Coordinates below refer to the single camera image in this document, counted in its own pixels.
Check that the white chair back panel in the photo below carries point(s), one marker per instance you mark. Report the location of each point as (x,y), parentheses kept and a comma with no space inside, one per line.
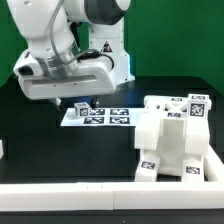
(103,117)

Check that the black camera stand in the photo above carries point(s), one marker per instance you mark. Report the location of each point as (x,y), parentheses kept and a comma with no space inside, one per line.
(74,29)

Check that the white long chair side front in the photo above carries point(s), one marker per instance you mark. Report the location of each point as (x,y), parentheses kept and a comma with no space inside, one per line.
(165,126)

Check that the small white tagged block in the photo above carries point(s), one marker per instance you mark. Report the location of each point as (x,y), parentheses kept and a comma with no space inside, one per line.
(82,109)

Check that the white part at left edge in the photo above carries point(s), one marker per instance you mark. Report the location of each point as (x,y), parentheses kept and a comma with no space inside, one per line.
(1,149)

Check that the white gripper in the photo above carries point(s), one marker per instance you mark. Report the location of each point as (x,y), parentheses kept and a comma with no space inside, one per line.
(91,77)

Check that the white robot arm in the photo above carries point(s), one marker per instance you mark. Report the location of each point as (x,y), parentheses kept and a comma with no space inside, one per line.
(75,47)

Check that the white chair seat part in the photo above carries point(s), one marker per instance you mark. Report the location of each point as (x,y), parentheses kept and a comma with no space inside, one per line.
(171,164)

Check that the small white tagged cube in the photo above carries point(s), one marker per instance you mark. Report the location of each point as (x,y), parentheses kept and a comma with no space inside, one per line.
(198,106)

